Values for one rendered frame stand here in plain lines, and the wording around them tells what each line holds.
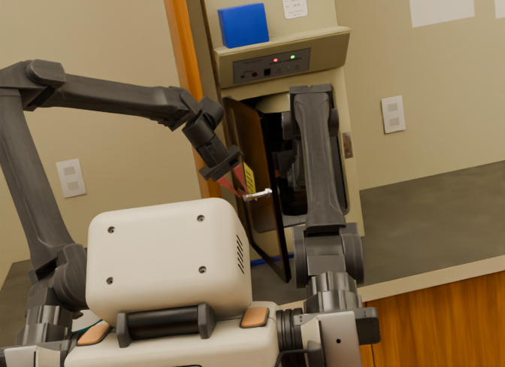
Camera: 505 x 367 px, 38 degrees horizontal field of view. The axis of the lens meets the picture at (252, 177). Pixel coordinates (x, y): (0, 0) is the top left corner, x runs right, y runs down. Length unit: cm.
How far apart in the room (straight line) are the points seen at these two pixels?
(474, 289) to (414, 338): 19
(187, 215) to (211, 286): 10
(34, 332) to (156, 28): 132
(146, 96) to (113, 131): 78
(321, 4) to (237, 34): 26
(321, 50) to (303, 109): 51
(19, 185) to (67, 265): 16
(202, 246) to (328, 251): 22
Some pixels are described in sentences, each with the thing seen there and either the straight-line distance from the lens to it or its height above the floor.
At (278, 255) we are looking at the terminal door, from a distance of 167.
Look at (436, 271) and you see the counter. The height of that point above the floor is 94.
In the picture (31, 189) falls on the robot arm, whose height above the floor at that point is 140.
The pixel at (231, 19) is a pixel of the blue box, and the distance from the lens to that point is 173.
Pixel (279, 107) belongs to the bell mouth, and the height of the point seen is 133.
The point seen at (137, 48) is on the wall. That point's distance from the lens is 226.
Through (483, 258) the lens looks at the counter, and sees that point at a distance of 183.
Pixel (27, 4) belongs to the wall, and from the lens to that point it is 227.
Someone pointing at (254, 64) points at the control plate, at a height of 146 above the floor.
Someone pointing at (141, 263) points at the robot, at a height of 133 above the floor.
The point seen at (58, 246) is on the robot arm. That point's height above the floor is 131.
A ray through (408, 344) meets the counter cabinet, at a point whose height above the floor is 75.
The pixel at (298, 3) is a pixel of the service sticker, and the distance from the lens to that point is 186.
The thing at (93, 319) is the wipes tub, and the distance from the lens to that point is 174.
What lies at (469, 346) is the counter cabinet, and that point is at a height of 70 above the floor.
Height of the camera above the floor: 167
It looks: 15 degrees down
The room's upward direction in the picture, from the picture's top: 10 degrees counter-clockwise
